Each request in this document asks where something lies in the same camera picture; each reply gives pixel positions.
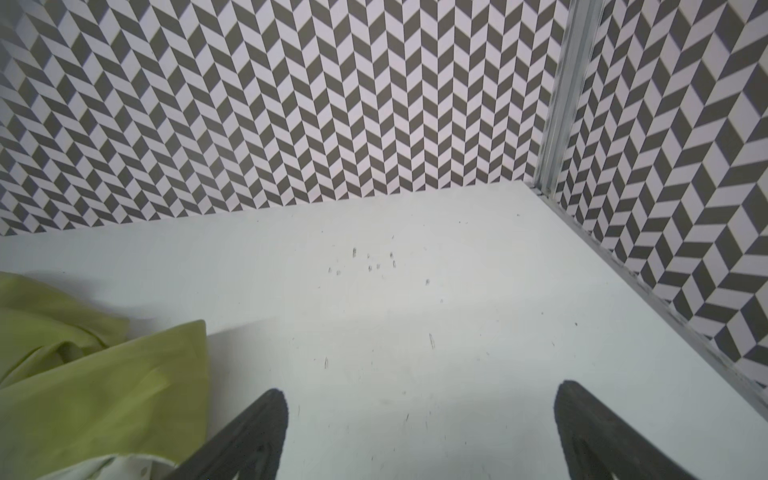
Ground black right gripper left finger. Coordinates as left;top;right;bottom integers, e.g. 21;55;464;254
167;389;289;480

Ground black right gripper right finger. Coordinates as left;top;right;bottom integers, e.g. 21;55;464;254
554;380;693;479

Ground green and cream printed jacket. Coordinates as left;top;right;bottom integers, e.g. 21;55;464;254
1;273;210;479

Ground aluminium right corner post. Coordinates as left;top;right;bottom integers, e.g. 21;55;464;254
533;0;603;200

